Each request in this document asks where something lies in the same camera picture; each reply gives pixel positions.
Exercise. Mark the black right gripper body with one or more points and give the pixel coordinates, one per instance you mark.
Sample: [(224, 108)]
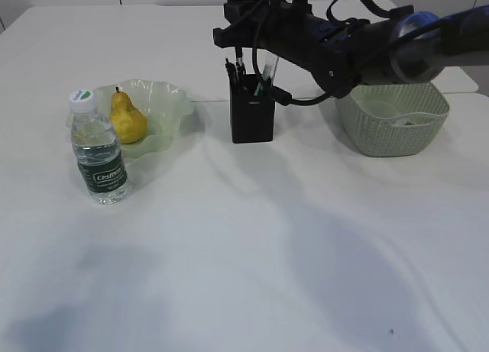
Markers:
[(332, 51)]

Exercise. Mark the green utility knife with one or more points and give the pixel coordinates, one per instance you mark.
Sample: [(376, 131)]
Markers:
[(264, 85)]

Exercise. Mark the black pen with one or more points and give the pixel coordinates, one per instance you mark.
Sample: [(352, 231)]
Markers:
[(239, 57), (231, 71), (241, 72)]

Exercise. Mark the yellow waste paper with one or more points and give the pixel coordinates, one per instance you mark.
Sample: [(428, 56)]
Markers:
[(412, 120)]

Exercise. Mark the yellow pear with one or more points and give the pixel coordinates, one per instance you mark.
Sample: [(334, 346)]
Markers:
[(129, 123)]

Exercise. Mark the clear water bottle green label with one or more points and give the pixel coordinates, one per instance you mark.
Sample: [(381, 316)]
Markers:
[(97, 150)]

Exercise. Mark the clear plastic ruler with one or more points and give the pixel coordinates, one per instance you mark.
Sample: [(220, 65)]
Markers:
[(270, 68)]

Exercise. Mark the black pen front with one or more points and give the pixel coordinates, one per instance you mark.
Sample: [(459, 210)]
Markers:
[(239, 57)]

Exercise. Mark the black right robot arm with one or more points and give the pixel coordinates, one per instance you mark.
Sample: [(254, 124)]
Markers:
[(402, 47)]

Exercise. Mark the green woven plastic basket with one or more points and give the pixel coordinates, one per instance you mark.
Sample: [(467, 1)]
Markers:
[(367, 112)]

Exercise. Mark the black square pen holder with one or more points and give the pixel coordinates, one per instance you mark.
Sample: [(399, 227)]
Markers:
[(251, 116)]

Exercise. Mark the pale green wavy plate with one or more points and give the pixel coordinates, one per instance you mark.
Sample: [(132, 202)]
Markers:
[(164, 105)]

